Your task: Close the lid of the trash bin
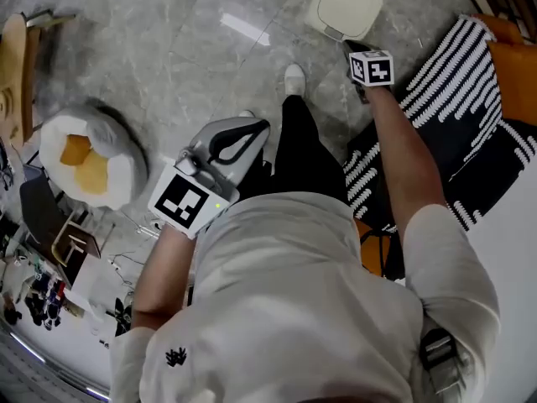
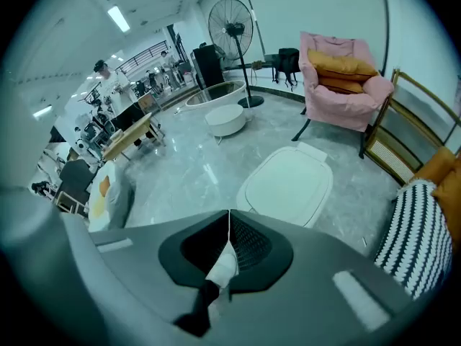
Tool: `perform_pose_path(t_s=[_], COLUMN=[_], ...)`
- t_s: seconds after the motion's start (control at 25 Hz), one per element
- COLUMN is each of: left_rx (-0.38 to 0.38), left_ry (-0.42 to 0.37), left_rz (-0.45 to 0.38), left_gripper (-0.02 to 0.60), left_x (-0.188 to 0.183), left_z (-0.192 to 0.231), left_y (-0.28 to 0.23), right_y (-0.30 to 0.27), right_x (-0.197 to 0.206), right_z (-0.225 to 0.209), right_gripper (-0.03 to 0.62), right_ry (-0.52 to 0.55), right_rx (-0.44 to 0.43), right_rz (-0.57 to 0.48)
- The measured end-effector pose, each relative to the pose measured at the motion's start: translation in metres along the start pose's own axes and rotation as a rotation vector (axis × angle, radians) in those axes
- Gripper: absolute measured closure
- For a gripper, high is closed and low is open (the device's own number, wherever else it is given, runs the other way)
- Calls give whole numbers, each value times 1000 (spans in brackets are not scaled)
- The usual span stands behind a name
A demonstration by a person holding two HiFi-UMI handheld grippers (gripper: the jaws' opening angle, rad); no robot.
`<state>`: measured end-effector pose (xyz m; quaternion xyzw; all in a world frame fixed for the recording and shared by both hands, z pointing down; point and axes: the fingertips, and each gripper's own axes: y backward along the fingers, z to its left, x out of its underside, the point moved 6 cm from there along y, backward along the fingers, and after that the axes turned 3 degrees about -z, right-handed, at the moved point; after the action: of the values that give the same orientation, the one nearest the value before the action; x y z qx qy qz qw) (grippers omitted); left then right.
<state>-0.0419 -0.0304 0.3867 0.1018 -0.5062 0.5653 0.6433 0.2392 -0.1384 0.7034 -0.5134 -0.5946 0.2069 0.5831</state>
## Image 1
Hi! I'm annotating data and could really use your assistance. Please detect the person's right forearm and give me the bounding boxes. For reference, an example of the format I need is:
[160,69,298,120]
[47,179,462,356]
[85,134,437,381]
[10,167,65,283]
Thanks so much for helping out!
[363,84,448,238]

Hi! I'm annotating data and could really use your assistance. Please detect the small orange cushion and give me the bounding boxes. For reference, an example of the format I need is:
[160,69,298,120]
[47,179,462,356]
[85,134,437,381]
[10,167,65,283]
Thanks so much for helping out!
[59,133,93,168]

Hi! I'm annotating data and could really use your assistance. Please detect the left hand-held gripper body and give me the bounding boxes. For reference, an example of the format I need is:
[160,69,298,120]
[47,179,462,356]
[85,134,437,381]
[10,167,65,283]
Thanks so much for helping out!
[147,116,272,241]

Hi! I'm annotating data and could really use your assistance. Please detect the cream pedal trash bin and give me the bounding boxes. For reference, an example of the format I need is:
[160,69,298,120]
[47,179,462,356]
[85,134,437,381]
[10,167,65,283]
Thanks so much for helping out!
[303,0,384,44]

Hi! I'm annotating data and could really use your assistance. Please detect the oval wooden side table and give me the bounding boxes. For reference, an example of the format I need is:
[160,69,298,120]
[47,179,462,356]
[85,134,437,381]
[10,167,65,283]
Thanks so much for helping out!
[0,10,80,149]

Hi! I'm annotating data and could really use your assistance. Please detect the pile of assorted clutter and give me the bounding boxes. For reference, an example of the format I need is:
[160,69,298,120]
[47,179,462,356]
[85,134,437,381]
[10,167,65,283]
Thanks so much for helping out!
[0,257,70,332]

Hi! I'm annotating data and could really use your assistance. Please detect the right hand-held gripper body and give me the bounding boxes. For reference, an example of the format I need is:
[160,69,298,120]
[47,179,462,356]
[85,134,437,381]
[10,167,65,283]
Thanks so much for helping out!
[342,39,395,104]

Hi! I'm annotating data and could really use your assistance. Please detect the black white striped sofa blanket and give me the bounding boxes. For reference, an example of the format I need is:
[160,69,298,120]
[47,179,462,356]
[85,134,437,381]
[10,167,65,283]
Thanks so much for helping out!
[341,13,537,281]

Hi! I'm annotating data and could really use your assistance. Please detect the person's white right shoe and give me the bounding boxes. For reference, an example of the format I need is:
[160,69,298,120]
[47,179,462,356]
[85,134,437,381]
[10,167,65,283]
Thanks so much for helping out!
[284,62,307,97]

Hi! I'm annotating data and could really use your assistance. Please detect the person's black trousers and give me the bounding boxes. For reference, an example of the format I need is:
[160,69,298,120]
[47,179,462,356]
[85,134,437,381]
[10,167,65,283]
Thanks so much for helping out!
[237,94,350,204]

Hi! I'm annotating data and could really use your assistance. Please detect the black stool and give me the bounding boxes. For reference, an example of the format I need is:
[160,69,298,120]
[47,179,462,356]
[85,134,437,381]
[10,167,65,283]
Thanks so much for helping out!
[18,173,65,243]

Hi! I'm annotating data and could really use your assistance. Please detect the person's white shirt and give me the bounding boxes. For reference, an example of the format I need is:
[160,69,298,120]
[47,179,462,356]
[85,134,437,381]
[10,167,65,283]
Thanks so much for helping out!
[108,191,503,403]

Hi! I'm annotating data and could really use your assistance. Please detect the brown wooden chair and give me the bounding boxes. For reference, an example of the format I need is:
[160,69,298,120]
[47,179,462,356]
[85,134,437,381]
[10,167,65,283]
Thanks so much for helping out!
[50,215,117,269]

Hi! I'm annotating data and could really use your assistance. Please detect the grey right shoulder strap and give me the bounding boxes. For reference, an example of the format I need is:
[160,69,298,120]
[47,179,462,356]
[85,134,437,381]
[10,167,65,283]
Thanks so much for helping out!
[418,327,470,395]

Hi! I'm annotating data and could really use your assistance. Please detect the round yellow cushion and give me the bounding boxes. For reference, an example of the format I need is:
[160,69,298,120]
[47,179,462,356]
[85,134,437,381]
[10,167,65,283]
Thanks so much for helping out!
[74,149,110,196]

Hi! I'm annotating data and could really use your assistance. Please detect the person's left forearm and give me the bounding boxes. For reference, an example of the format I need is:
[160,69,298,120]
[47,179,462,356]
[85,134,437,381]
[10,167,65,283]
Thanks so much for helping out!
[132,224,199,332]

